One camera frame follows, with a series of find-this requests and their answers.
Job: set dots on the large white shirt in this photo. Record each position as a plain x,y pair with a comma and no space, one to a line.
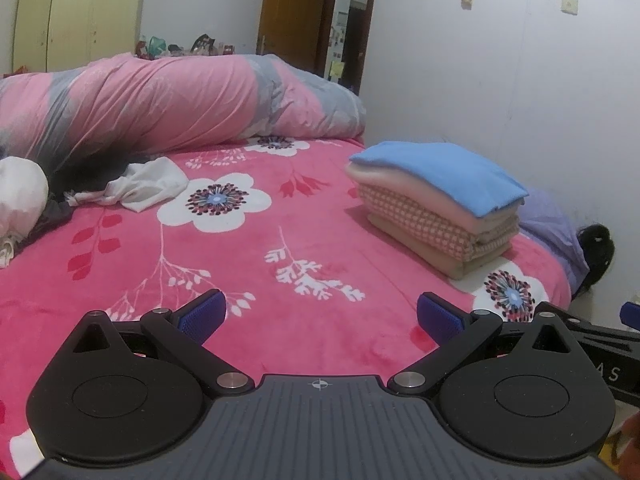
20,195

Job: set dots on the pink floral blanket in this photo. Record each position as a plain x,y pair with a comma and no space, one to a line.
200,250

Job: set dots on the blue t-shirt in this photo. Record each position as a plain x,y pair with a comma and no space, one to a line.
440,175

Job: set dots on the clutter of small items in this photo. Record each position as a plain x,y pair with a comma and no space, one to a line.
185,47

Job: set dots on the folded beige garment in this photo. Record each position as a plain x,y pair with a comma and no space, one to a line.
440,255

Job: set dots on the purple cloth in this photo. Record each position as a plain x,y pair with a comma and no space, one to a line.
550,230

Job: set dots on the black garment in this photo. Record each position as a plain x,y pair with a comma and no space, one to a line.
95,172

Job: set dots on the dark grey garment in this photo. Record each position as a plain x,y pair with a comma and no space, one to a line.
52,215

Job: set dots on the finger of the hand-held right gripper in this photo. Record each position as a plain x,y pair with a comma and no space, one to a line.
631,316

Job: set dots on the black fuzzy object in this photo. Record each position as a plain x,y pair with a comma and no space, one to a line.
597,250

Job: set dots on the pale yellow wardrobe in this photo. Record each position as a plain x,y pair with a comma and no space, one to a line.
75,15

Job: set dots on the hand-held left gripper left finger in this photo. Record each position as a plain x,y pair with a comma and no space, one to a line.
202,317

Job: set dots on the wooden door frame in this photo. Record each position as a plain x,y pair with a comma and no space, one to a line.
295,5

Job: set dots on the pink and grey duvet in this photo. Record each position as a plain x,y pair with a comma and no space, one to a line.
150,105

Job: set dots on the small white garment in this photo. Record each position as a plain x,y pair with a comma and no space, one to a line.
150,185

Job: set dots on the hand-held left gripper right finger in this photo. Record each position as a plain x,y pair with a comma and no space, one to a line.
440,317

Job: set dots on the folded cream fleece garment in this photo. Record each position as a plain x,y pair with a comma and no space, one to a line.
400,180

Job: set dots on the wall socket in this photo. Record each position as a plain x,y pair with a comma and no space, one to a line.
569,4

